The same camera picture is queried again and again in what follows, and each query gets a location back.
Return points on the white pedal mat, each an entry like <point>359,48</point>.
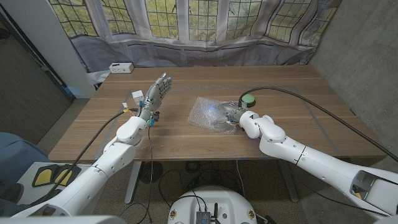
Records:
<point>28,193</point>

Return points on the person's blue trouser leg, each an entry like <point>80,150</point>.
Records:
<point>15,155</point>

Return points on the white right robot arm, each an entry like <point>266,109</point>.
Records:
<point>311,161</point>

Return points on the small white cube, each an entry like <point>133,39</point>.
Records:
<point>137,97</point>

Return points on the grey table leg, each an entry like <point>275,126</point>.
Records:
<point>288,180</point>

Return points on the person's dark shoe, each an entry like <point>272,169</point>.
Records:
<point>12,193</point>

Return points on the black antenna on torso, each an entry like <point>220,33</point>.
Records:
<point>215,211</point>

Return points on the black power adapter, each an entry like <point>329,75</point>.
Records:
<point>192,183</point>

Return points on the clear bubble wrap sheet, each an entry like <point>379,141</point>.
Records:
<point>202,115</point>

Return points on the grey electronics box on torso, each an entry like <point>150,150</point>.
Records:
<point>202,217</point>

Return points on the green button on black base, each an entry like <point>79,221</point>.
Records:
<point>248,98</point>

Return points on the white table leg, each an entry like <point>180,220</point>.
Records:
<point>133,182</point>

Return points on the printed window backdrop cloth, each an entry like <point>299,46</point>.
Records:
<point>202,53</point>

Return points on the round black floor device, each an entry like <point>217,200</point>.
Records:
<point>152,172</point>

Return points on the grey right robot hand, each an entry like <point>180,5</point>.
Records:
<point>233,110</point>

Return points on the yellow and black foot pedal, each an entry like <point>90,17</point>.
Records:
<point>63,177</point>
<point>43,176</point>

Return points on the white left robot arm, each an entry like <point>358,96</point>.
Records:
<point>115,155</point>

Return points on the white power strip box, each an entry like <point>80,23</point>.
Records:
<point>121,68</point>

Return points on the white robot torso base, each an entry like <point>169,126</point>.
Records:
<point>214,199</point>

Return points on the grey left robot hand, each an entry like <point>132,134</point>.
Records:
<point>155,96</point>

